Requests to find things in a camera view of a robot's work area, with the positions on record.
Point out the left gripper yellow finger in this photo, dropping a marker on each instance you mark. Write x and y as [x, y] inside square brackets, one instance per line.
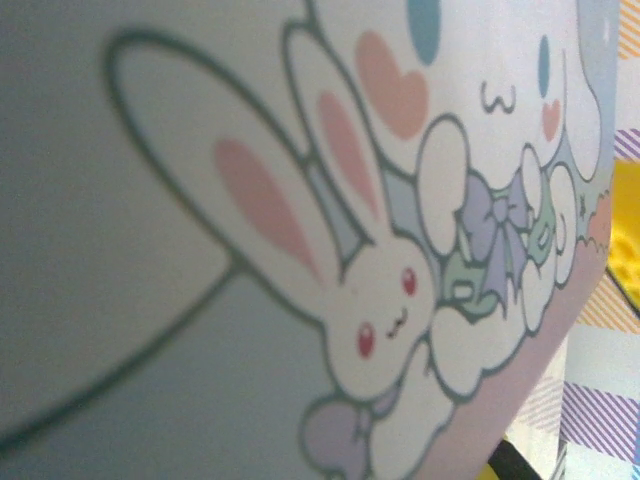
[515, 462]

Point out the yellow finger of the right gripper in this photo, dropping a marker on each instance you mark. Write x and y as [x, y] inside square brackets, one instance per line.
[627, 220]

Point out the pastel cartoon print box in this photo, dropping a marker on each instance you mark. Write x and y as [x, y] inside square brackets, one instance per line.
[250, 250]

